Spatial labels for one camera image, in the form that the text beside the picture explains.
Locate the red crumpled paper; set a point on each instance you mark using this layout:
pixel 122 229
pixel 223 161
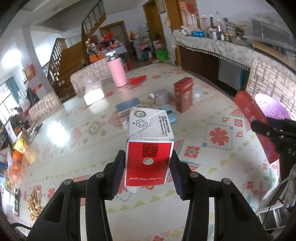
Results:
pixel 137 80

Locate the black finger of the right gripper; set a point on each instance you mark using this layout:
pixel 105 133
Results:
pixel 282 135

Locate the small blue pack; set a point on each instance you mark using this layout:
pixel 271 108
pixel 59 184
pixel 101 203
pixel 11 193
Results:
pixel 171 116

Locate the patterned chair right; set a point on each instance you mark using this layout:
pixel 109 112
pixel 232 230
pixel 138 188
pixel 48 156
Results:
pixel 266 79

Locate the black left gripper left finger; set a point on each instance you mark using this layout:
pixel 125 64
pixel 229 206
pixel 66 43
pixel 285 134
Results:
pixel 60 218

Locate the long covered sideboard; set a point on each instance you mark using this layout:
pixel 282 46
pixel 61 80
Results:
pixel 227 51

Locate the wooden staircase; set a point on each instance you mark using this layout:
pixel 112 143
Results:
pixel 65 60

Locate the white tissue pack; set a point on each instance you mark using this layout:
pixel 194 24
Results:
pixel 93 91

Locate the patterned chair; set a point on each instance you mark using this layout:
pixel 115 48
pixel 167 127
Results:
pixel 266 79
pixel 44 108
pixel 95 72

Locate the patterned chair left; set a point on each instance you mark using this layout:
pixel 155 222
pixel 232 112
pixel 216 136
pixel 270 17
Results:
pixel 44 108

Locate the red white KFC box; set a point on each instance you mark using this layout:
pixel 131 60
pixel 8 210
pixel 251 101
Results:
pixel 149 148

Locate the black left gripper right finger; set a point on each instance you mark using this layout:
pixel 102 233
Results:
pixel 233 216

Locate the small metal tin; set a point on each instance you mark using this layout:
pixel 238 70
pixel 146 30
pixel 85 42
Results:
pixel 160 97

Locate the patterned chair far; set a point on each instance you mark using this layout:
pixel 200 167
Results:
pixel 95 72

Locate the pink thermos bottle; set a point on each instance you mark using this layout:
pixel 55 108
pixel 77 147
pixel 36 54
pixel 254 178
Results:
pixel 116 68

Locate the red cigarette carton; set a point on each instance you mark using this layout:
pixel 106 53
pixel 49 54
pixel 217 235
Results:
pixel 184 94

